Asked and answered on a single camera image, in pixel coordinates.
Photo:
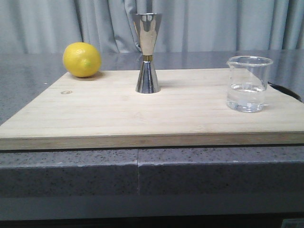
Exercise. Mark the clear glass beaker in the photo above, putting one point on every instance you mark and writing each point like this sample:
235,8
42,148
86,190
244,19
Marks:
248,82

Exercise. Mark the light wooden cutting board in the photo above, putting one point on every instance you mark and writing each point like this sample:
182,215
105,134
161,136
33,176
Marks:
105,111

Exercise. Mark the yellow lemon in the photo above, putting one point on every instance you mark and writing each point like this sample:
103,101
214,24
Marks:
81,59

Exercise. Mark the white label sticker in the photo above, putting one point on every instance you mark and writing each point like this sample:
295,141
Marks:
293,223

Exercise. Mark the steel hourglass jigger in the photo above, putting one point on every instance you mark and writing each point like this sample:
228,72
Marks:
147,26

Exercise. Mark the grey curtain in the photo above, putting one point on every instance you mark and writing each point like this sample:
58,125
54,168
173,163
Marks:
48,26

